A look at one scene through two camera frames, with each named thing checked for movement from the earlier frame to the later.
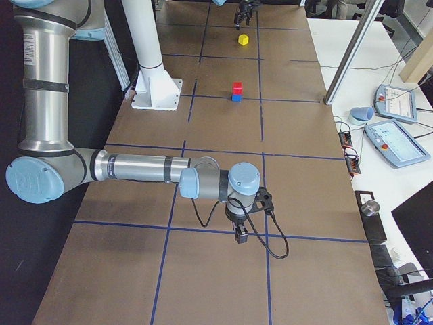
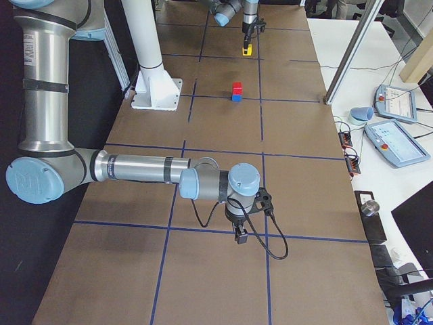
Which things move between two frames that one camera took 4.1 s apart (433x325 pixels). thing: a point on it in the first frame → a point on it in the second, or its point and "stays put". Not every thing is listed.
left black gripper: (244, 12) → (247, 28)
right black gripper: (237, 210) stays put
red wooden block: (237, 88) stays put
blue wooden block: (237, 98) stays put
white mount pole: (140, 15) stays put
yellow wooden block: (243, 39) → (249, 51)
